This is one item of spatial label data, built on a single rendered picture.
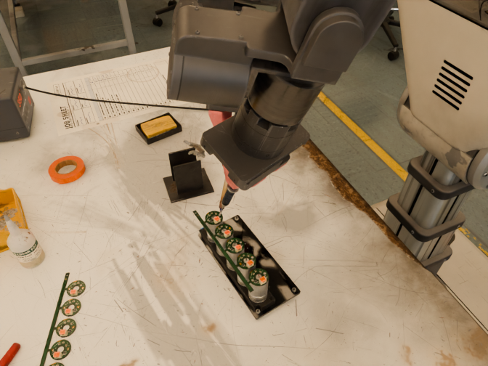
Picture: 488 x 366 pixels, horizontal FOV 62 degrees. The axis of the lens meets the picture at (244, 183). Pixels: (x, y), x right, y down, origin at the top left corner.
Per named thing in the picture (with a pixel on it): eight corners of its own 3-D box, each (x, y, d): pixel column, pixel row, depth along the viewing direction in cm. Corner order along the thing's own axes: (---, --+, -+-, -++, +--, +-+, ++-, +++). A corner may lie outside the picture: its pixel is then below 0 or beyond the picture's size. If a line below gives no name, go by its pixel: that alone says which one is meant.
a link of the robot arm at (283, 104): (342, 84, 31) (330, 31, 33) (255, 70, 29) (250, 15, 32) (306, 136, 37) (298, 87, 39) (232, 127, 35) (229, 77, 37)
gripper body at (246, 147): (196, 144, 41) (211, 96, 34) (266, 104, 46) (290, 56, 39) (238, 192, 39) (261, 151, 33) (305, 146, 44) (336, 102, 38)
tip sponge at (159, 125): (169, 117, 83) (168, 111, 82) (182, 131, 80) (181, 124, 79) (136, 130, 80) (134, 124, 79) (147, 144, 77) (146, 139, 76)
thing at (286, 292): (197, 238, 62) (197, 233, 61) (238, 218, 64) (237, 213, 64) (255, 322, 52) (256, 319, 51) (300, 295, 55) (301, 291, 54)
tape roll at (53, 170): (51, 163, 74) (49, 158, 73) (85, 157, 75) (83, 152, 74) (49, 186, 69) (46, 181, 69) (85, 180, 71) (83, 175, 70)
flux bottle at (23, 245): (20, 271, 58) (-11, 228, 50) (20, 253, 60) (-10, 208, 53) (46, 264, 58) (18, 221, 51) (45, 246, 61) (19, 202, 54)
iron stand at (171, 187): (201, 209, 70) (231, 168, 66) (157, 200, 65) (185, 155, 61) (192, 186, 74) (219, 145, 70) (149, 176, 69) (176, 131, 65)
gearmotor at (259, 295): (260, 285, 55) (261, 264, 51) (270, 299, 53) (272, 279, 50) (245, 294, 54) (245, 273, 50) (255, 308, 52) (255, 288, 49)
